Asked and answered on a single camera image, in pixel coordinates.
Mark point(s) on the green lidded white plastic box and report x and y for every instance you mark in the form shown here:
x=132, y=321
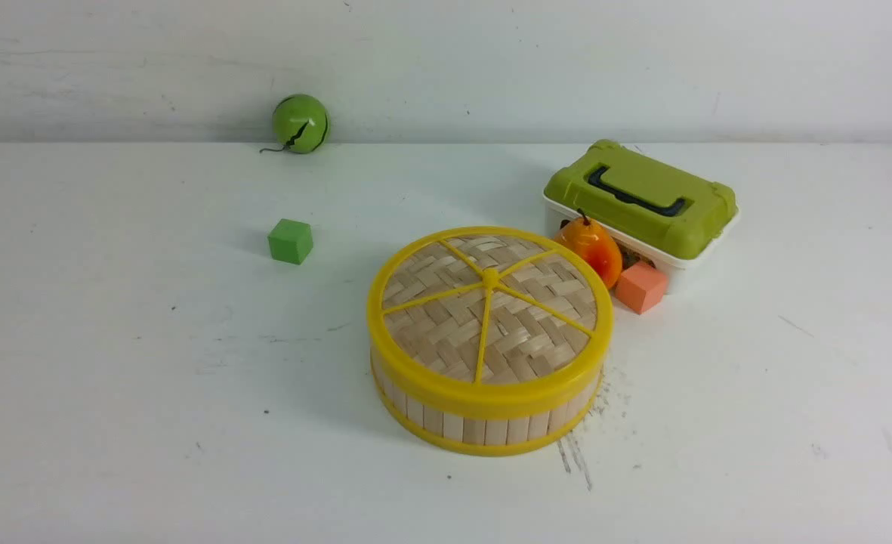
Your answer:
x=668, y=217

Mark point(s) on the orange foam cube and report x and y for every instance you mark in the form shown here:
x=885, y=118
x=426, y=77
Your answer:
x=641, y=287

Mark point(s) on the yellow bamboo steamer base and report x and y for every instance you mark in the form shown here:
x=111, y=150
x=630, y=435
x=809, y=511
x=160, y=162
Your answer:
x=483, y=437

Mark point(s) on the yellow woven bamboo steamer lid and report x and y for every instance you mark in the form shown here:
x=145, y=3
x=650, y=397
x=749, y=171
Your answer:
x=489, y=323

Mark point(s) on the green toy ball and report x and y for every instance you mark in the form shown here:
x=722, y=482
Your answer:
x=301, y=125

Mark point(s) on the green foam cube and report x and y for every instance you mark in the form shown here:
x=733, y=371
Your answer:
x=290, y=241

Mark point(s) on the orange toy pear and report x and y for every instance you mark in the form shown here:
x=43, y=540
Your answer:
x=591, y=242

